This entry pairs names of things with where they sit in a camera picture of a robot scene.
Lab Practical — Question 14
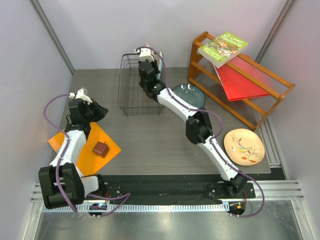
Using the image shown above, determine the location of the white and blue plate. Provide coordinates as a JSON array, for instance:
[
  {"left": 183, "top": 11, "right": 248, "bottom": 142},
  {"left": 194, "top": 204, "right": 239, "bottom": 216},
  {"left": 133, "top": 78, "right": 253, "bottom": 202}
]
[{"left": 154, "top": 54, "right": 163, "bottom": 80}]

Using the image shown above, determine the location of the black wire dish rack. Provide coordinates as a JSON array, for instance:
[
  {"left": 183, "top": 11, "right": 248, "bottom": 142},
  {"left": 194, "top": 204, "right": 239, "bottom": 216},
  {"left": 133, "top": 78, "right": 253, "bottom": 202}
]
[{"left": 117, "top": 53, "right": 164, "bottom": 117}]

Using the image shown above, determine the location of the dark blue ceramic plate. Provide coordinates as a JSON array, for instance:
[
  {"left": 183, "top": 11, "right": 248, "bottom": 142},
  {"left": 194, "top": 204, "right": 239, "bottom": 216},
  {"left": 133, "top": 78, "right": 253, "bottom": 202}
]
[{"left": 172, "top": 84, "right": 206, "bottom": 109}]

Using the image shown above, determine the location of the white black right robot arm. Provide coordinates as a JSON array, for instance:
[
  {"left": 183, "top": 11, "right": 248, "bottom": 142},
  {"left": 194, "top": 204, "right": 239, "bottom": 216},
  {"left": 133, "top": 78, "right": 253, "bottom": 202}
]
[{"left": 138, "top": 60, "right": 248, "bottom": 198}]

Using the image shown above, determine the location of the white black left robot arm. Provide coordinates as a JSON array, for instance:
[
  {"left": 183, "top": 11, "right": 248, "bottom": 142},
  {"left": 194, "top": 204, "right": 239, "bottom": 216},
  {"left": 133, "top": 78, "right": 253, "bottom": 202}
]
[{"left": 38, "top": 96, "right": 108, "bottom": 212}]

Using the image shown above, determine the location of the orange wooden book rack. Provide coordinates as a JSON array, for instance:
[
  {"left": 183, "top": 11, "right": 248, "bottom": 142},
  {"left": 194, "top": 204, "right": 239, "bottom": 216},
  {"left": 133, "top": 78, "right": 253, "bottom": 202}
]
[{"left": 187, "top": 31, "right": 295, "bottom": 131}]

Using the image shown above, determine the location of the brown small box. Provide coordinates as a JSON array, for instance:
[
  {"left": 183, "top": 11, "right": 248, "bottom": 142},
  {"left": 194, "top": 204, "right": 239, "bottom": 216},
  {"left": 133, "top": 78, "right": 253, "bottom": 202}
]
[{"left": 92, "top": 141, "right": 110, "bottom": 158}]

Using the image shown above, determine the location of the orange envelope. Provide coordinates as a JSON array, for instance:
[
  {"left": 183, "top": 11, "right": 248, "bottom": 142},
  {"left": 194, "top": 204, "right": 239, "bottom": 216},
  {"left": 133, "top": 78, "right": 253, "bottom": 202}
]
[{"left": 48, "top": 122, "right": 121, "bottom": 178}]

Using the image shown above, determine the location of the green treehouse book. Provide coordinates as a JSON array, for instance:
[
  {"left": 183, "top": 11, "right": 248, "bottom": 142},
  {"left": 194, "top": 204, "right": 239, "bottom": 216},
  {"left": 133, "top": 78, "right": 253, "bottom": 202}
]
[{"left": 197, "top": 32, "right": 248, "bottom": 68}]

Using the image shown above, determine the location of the red book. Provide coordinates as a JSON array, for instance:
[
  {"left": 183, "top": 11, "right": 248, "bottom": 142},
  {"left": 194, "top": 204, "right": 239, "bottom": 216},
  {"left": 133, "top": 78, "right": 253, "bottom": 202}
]
[{"left": 213, "top": 56, "right": 269, "bottom": 102}]

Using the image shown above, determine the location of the beige bird plate right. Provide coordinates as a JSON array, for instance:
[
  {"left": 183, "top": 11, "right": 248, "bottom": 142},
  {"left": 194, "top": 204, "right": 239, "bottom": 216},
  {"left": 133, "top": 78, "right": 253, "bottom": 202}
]
[{"left": 223, "top": 128, "right": 266, "bottom": 167}]

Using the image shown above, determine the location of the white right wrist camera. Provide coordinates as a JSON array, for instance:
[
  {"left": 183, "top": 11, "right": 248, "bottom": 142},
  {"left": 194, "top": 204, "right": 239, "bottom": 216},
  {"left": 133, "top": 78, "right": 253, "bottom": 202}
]
[{"left": 134, "top": 44, "right": 155, "bottom": 62}]

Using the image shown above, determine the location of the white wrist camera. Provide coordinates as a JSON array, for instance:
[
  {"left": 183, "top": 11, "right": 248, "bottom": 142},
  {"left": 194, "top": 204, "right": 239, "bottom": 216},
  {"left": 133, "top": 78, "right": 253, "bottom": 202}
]
[
  {"left": 68, "top": 87, "right": 92, "bottom": 104},
  {"left": 134, "top": 44, "right": 155, "bottom": 62}
]

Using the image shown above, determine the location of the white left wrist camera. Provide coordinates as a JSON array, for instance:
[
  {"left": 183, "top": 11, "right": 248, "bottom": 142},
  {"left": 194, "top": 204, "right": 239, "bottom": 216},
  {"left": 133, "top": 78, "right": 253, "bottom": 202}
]
[{"left": 68, "top": 87, "right": 92, "bottom": 104}]

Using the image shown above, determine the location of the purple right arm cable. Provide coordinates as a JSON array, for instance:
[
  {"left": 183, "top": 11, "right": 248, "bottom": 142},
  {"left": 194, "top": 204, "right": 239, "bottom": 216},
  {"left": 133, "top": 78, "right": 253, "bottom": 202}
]
[{"left": 136, "top": 46, "right": 266, "bottom": 219}]

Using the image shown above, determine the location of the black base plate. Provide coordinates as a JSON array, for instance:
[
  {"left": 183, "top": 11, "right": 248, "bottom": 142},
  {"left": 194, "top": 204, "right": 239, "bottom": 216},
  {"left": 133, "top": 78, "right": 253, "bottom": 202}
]
[{"left": 82, "top": 174, "right": 256, "bottom": 201}]

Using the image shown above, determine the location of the white slotted cable duct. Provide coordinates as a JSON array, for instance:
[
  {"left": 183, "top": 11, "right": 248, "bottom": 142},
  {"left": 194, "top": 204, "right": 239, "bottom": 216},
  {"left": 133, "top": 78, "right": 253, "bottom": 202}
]
[{"left": 41, "top": 202, "right": 230, "bottom": 213}]

